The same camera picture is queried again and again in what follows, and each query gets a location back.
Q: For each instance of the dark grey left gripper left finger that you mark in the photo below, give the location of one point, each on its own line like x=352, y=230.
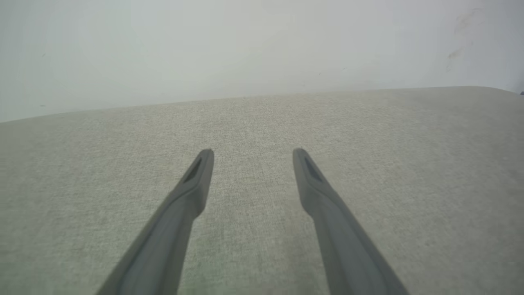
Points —
x=163, y=241

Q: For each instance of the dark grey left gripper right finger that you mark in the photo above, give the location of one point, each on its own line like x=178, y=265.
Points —
x=348, y=246

